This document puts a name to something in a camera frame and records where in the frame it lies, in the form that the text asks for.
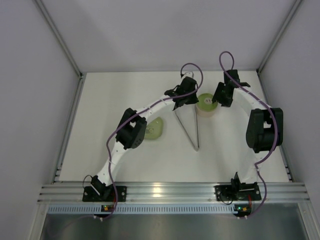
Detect green round lid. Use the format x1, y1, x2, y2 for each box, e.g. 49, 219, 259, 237
196, 93, 218, 112

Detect metal serving tongs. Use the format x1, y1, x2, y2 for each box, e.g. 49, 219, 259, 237
174, 105, 200, 152

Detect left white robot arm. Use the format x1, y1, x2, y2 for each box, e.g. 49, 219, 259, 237
90, 71, 204, 201

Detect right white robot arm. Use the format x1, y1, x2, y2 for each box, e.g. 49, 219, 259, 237
212, 69, 284, 184

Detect green square lunch box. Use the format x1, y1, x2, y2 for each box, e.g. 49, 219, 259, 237
144, 117, 164, 140

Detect metal bowl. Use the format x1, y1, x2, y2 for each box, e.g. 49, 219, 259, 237
195, 105, 216, 118

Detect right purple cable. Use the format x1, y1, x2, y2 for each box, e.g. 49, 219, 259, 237
218, 51, 280, 221

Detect right black base bracket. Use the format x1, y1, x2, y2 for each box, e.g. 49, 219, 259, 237
214, 184, 262, 203

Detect black base bracket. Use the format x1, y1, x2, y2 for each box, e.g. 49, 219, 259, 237
82, 185, 127, 202
214, 184, 262, 203

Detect right aluminium frame post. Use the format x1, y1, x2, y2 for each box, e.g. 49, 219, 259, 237
256, 0, 305, 76

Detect aluminium frame post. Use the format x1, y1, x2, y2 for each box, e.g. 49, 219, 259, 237
256, 0, 305, 76
32, 0, 83, 79

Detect left black base bracket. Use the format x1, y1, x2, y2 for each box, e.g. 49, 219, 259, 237
82, 185, 127, 202

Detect aluminium mounting rail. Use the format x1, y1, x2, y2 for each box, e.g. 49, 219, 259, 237
37, 182, 310, 204

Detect white slotted cable duct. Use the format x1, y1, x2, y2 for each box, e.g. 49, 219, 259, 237
47, 204, 236, 215

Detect left aluminium frame post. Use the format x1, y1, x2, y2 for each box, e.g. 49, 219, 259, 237
32, 0, 83, 79

